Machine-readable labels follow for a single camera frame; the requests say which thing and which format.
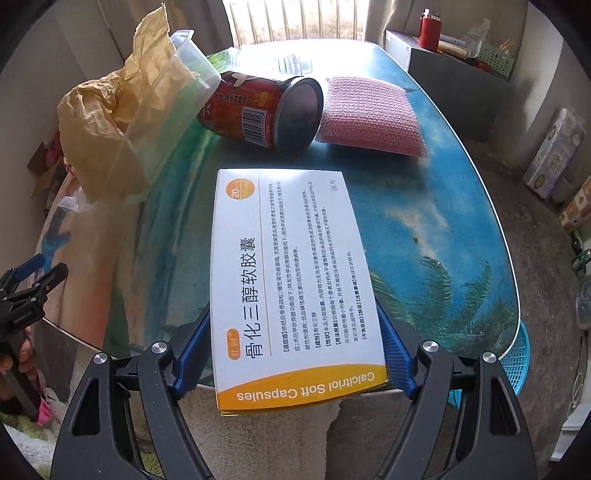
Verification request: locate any dark cabinet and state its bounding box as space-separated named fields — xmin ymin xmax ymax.
xmin=409 ymin=46 xmax=515 ymax=85

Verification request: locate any fruit printed carton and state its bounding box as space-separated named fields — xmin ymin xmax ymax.
xmin=558 ymin=175 xmax=591 ymax=230

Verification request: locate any clear plastic bottle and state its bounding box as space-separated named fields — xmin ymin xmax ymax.
xmin=205 ymin=46 xmax=324 ymax=78

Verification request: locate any small clear plastic wrapper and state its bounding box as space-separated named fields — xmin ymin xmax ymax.
xmin=54 ymin=194 xmax=88 ymax=214

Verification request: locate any red thermos bottle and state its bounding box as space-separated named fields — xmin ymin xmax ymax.
xmin=419 ymin=8 xmax=441 ymax=51

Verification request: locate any toilet paper pack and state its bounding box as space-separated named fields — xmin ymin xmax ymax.
xmin=523 ymin=108 xmax=586 ymax=200

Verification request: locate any pink mesh scrubbing sponge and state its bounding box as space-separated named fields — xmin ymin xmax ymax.
xmin=315 ymin=76 xmax=428 ymax=158

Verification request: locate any clear plastic container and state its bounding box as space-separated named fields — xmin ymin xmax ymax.
xmin=120 ymin=30 xmax=222 ymax=185

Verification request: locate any blue plastic mesh basket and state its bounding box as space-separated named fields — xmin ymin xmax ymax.
xmin=450 ymin=318 xmax=532 ymax=407

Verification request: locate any person's left hand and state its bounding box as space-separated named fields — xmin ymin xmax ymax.
xmin=0 ymin=325 xmax=43 ymax=402

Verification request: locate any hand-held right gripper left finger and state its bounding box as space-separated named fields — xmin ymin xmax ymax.
xmin=50 ymin=310 xmax=218 ymax=480

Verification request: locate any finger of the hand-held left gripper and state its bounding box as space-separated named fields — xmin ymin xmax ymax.
xmin=25 ymin=263 xmax=69 ymax=303
xmin=11 ymin=256 xmax=46 ymax=283

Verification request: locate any green perforated plastic basket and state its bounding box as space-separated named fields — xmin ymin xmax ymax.
xmin=475 ymin=41 xmax=515 ymax=78

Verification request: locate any red drink can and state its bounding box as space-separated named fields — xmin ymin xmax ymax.
xmin=197 ymin=71 xmax=324 ymax=152

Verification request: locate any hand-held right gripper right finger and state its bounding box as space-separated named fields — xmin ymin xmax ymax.
xmin=375 ymin=300 xmax=539 ymax=480

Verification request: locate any brown paper bag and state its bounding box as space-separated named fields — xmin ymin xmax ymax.
xmin=58 ymin=9 xmax=195 ymax=204

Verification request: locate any window grille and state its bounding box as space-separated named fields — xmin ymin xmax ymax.
xmin=224 ymin=0 xmax=370 ymax=45

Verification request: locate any white and yellow medicine box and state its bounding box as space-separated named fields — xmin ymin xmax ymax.
xmin=209 ymin=168 xmax=389 ymax=417

